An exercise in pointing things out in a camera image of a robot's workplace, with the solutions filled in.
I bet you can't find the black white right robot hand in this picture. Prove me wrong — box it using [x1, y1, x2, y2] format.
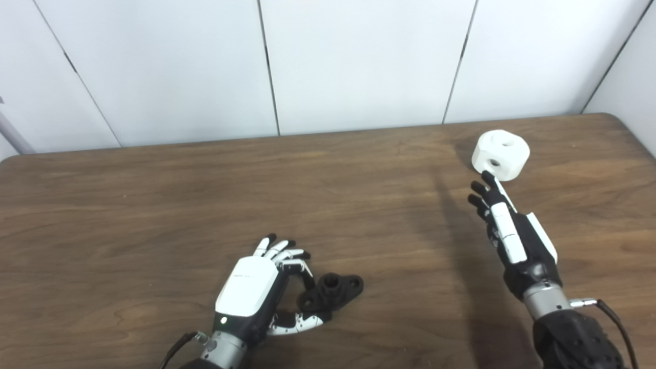
[467, 171, 559, 300]

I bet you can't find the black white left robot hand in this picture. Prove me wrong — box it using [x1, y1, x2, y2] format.
[213, 233, 334, 346]

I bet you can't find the black flanged holder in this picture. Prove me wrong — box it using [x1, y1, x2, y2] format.
[297, 273, 364, 313]

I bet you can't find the round white piece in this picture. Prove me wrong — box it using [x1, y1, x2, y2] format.
[471, 129, 530, 181]

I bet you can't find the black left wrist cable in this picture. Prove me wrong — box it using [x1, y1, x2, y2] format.
[159, 331, 208, 369]

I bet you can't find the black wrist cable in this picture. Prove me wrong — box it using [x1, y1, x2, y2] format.
[570, 298, 639, 369]
[159, 331, 208, 369]

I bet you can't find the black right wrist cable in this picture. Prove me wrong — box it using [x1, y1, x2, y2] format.
[570, 298, 639, 369]

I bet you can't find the grey wall post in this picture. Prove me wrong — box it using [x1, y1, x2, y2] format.
[0, 97, 35, 154]

